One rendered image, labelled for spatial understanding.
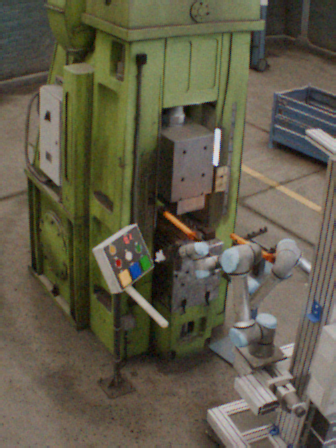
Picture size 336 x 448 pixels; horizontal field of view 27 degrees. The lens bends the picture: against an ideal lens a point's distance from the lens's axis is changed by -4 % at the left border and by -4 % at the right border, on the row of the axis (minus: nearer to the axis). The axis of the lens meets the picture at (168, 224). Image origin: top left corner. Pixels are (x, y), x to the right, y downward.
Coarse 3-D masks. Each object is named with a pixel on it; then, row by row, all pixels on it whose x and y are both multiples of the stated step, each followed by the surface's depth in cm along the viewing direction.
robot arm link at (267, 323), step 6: (258, 318) 372; (264, 318) 373; (270, 318) 374; (258, 324) 370; (264, 324) 369; (270, 324) 369; (264, 330) 370; (270, 330) 371; (264, 336) 370; (270, 336) 373; (264, 342) 375; (270, 342) 376
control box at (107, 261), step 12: (132, 228) 420; (108, 240) 409; (120, 240) 411; (132, 240) 418; (96, 252) 402; (108, 252) 401; (120, 252) 409; (132, 252) 416; (144, 252) 424; (108, 264) 401; (108, 276) 404; (132, 276) 413; (120, 288) 404
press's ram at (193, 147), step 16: (176, 128) 433; (192, 128) 435; (160, 144) 429; (176, 144) 416; (192, 144) 423; (208, 144) 430; (160, 160) 433; (176, 160) 422; (192, 160) 428; (208, 160) 435; (160, 176) 438; (176, 176) 427; (192, 176) 434; (208, 176) 441; (160, 192) 442; (176, 192) 433; (192, 192) 440; (208, 192) 447
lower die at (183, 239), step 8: (168, 208) 486; (160, 216) 476; (176, 216) 477; (160, 224) 469; (168, 224) 468; (184, 224) 468; (168, 232) 461; (176, 232) 459; (184, 232) 458; (200, 232) 460; (176, 240) 453; (184, 240) 455; (192, 240) 459
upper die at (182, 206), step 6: (162, 198) 452; (192, 198) 442; (198, 198) 445; (168, 204) 447; (174, 204) 441; (180, 204) 439; (186, 204) 442; (192, 204) 445; (198, 204) 447; (174, 210) 443; (180, 210) 441; (186, 210) 444; (192, 210) 447
